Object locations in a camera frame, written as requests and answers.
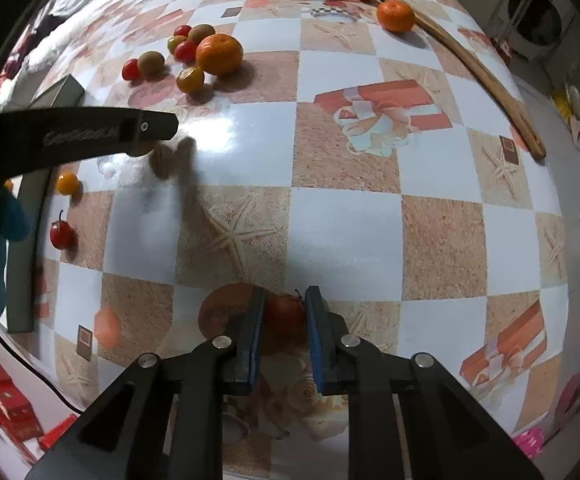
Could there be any red cherry tomato with stem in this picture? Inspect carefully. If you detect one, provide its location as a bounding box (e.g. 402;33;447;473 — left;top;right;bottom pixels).
262;292;307;356

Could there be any yellow-brown cherry tomato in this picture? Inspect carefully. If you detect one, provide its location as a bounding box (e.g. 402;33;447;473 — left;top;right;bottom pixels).
175;66;204;96

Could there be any orange cherry tomato in tray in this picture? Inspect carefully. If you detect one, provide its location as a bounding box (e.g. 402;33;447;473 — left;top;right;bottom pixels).
56;171;81;196

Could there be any shallow grey cardboard tray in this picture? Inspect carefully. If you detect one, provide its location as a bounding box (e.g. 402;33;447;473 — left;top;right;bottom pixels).
5;75;85;334

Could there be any red cherry tomato in tray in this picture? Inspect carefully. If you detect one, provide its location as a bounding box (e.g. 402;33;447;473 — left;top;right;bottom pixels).
49;211;76;250

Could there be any red cherry tomato left cluster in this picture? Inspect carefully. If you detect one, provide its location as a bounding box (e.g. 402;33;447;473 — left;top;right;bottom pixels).
121;58;141;81

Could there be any red cherry tomato cluster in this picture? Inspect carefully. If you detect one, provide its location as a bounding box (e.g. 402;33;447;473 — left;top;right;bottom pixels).
173;25;191;37
121;58;141;81
174;39;197;65

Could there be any yellow-green cherry tomato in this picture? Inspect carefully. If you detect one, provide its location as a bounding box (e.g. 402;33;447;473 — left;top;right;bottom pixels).
166;35;187;54

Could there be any red cherry tomato lower cluster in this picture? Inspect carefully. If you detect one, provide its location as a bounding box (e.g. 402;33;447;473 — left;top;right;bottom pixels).
174;39;197;65

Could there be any red cherry tomato top cluster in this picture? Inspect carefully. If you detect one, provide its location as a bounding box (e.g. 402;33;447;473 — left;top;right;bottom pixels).
173;25;191;37

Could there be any brown longan centre cluster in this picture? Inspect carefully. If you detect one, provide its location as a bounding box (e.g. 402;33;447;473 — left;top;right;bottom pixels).
187;24;216;44

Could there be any large orange mandarin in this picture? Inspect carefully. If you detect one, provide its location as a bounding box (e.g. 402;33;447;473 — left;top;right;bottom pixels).
196;34;243;77

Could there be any orange mandarin near table edge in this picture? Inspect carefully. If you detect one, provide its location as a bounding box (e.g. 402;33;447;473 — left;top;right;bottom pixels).
377;0;416;34

